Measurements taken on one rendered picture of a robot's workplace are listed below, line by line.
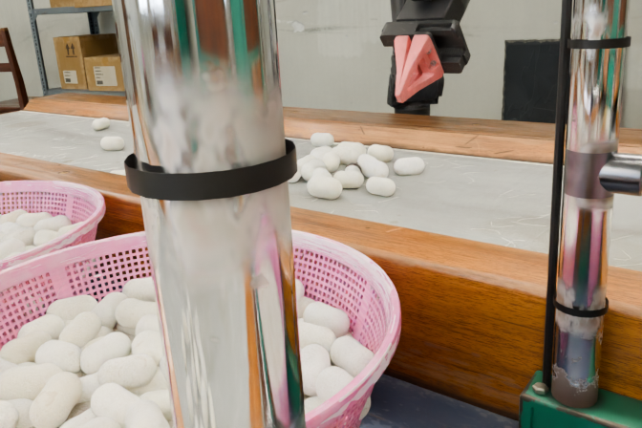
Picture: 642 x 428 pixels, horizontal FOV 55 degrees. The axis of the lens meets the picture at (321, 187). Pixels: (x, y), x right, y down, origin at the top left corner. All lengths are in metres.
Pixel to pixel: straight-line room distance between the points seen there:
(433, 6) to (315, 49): 2.27
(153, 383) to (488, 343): 0.20
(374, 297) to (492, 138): 0.43
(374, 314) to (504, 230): 0.19
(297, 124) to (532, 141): 0.34
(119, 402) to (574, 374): 0.23
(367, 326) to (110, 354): 0.15
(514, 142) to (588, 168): 0.44
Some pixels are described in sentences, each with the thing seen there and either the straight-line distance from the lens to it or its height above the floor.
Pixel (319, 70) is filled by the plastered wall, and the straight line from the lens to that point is 3.05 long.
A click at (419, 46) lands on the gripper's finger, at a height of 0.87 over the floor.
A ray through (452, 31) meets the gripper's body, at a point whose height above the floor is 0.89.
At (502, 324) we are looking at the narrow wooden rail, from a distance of 0.39.
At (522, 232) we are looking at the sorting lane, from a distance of 0.52.
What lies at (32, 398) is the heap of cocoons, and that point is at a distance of 0.38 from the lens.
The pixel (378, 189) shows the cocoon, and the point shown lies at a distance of 0.60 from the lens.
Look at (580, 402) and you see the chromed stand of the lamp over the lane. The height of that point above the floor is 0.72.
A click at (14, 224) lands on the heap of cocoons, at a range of 0.64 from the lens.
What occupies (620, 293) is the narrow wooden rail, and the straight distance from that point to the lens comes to 0.37.
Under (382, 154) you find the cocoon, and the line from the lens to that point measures 0.73.
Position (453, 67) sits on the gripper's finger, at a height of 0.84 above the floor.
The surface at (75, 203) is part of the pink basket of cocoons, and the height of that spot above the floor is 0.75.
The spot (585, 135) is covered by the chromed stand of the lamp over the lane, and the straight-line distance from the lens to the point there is 0.31.
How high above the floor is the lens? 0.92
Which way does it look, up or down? 16 degrees down
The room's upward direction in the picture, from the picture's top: 3 degrees counter-clockwise
